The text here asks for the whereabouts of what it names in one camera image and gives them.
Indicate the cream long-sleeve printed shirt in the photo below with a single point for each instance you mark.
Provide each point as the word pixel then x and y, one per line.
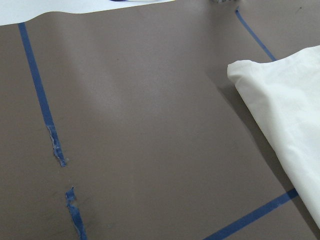
pixel 283 97

